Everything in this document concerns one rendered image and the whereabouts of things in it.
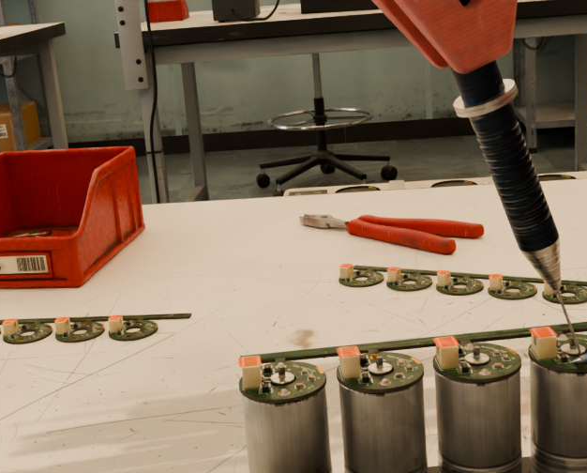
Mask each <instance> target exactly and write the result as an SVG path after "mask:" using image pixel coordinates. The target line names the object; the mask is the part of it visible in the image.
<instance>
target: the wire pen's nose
mask: <svg viewBox="0 0 587 473"><path fill-rule="evenodd" d="M521 252H522V254H523V255H524V256H525V258H526V259H527V260H528V261H529V263H530V264H531V265H532V266H533V268H534V269H535V270H536V272H537V273H538V274H539V275H540V277H541V278H542V279H543V280H544V282H545V283H546V284H547V285H548V287H549V288H550V289H551V290H558V289H560V288H561V257H560V238H558V239H557V241H556V242H555V243H553V244H552V245H550V246H549V247H547V248H546V249H543V250H540V251H537V252H523V251H521Z"/></svg>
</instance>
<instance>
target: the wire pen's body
mask: <svg viewBox="0 0 587 473"><path fill-rule="evenodd" d="M449 67H450V66H449ZM450 69H451V72H452V75H453V77H454V80H455V82H456V85H457V88H458V90H459V93H460V96H459V97H458V98H457V99H456V100H455V101H454V104H453V105H454V108H455V111H456V113H457V116H459V117H469V119H470V121H471V124H472V126H473V129H474V131H475V133H476V135H477V136H476V138H477V141H478V143H479V145H480V148H481V149H482V153H483V156H484V157H485V161H486V163H487V166H488V168H489V172H490V175H491V176H492V180H493V183H494V184H495V188H496V190H497V192H498V195H499V196H500V200H501V202H502V204H503V208H504V212H505V215H506V216H507V219H508V221H509V223H510V227H511V229H512V232H513V234H514V237H515V239H516V241H517V244H518V246H519V249H520V250H521V251H523V252H537V251H540V250H543V249H546V248H547V247H549V246H550V245H552V244H553V243H555V242H556V241H557V239H558V238H559V233H558V230H557V227H556V225H555V222H554V219H553V217H552V215H551V212H550V209H549V205H548V203H547V199H546V197H545V194H544V192H543V190H542V186H541V184H540V181H539V178H538V176H537V173H536V170H535V168H534V164H533V161H532V158H531V156H530V153H529V150H528V149H527V145H526V143H525V140H524V137H523V135H522V132H521V129H520V127H519V122H518V121H517V120H516V116H515V112H514V109H513V106H512V103H511V100H512V99H514V98H515V97H516V96H517V94H518V92H519V91H518V89H517V87H516V84H515V82H514V81H513V80H511V79H503V78H502V75H501V72H500V71H499V68H498V65H497V62H496V60H494V61H492V62H490V63H488V64H487V65H485V66H483V67H481V68H479V69H475V70H473V71H471V72H469V73H466V74H461V73H458V72H455V71H454V70H453V69H452V68H451V67H450Z"/></svg>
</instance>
